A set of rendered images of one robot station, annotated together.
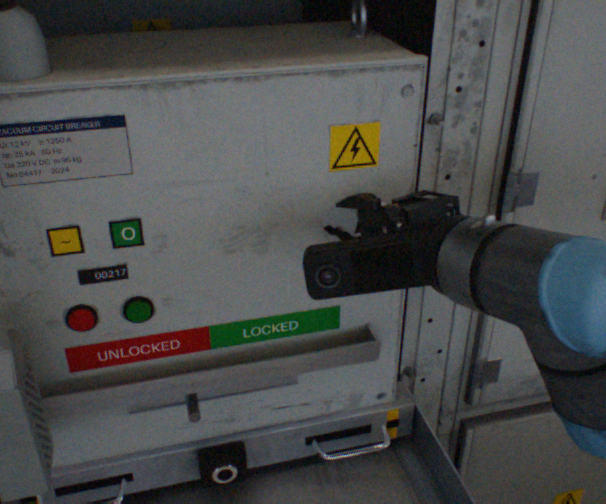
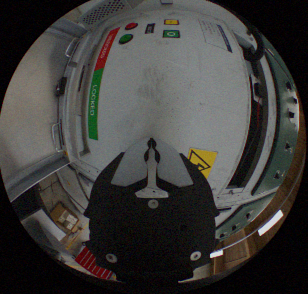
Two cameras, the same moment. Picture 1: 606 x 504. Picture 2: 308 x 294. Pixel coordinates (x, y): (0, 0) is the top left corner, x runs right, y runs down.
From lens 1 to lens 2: 59 cm
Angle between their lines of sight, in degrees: 19
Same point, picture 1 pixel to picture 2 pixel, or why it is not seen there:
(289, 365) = (71, 107)
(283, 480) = (54, 110)
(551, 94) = not seen: hidden behind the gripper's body
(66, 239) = (172, 22)
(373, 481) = (50, 143)
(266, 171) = (202, 103)
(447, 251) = not seen: outside the picture
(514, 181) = not seen: hidden behind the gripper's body
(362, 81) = (228, 170)
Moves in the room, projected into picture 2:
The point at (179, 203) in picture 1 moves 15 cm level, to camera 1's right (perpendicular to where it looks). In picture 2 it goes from (187, 52) to (183, 143)
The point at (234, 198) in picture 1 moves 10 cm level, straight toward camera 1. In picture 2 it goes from (186, 78) to (197, 15)
